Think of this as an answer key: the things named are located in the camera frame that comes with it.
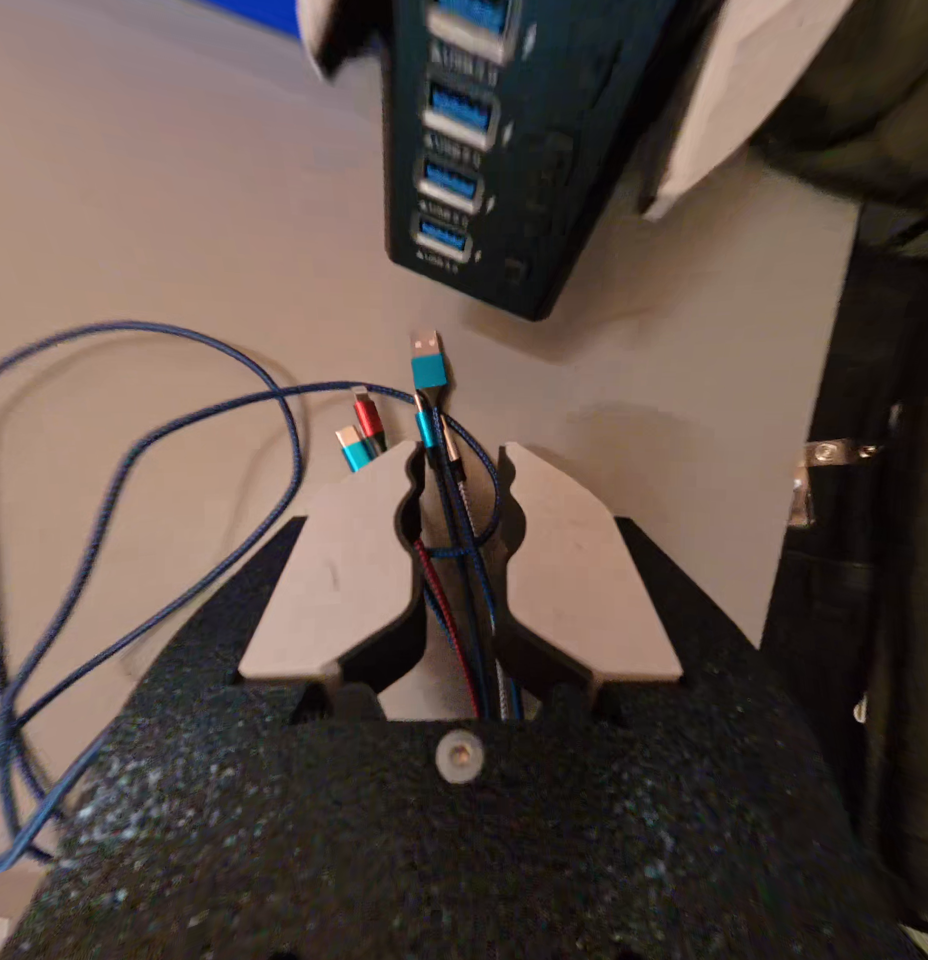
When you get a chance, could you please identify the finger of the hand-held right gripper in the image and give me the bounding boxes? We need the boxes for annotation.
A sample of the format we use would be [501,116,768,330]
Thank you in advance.
[636,0,860,223]
[293,0,395,81]

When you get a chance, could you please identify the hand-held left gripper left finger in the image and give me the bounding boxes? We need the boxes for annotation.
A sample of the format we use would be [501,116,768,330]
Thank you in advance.
[237,440,429,685]

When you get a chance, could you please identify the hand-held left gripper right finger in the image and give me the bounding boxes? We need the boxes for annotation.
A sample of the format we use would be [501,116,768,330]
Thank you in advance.
[497,441,686,686]

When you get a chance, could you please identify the black multi-port USB hub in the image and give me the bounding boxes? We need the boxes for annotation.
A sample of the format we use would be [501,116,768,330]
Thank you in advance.
[381,0,684,324]

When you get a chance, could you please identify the blue braided multi-head cable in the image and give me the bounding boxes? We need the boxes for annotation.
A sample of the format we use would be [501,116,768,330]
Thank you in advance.
[0,322,526,880]

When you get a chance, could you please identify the grey desk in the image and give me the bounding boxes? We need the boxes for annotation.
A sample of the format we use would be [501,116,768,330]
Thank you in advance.
[0,0,864,935]

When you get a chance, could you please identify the metal badge clip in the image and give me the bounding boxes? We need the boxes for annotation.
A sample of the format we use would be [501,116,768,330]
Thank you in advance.
[788,438,886,528]

